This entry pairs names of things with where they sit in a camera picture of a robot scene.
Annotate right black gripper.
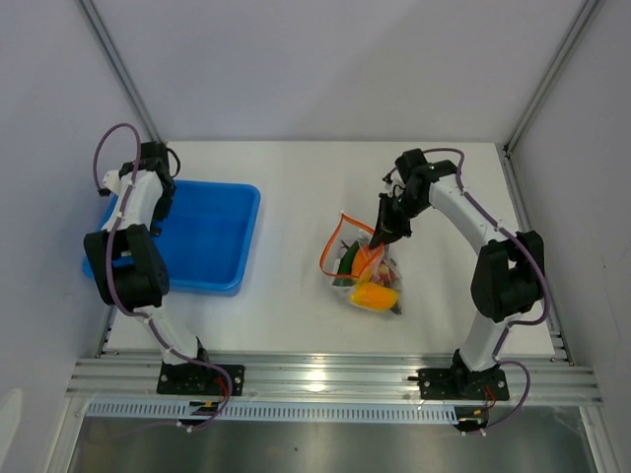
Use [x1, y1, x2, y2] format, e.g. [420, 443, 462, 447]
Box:
[369, 190, 428, 251]

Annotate red orange mango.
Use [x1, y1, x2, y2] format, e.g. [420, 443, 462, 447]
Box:
[352, 244, 384, 282]

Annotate clear zip bag orange zipper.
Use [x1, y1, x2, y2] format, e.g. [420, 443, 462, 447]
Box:
[318, 212, 402, 315]

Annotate green cucumber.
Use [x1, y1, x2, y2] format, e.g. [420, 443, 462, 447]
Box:
[332, 241, 360, 287]

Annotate yellow mango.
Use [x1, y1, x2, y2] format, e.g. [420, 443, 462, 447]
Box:
[348, 282, 398, 311]

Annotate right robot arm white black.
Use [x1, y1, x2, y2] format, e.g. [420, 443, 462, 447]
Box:
[370, 149, 549, 398]

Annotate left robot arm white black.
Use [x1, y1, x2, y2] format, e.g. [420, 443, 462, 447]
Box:
[84, 141, 214, 394]

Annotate blue plastic bin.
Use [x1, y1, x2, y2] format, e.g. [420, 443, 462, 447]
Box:
[83, 180, 260, 296]

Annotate left aluminium frame post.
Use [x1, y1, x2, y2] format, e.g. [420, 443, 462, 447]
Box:
[75, 0, 163, 142]

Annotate aluminium frame post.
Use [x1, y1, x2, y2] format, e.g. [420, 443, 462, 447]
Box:
[75, 0, 163, 142]
[503, 0, 605, 159]

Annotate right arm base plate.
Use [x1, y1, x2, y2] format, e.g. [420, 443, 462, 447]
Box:
[407, 367, 510, 401]

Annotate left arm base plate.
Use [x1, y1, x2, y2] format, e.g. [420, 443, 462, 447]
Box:
[156, 364, 228, 396]

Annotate white slotted cable duct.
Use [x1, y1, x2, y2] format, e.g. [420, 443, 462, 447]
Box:
[86, 399, 457, 425]

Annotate aluminium rail front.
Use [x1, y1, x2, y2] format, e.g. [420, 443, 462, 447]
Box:
[65, 351, 603, 406]

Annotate right aluminium frame post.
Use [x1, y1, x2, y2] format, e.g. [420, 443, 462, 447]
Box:
[503, 0, 605, 159]

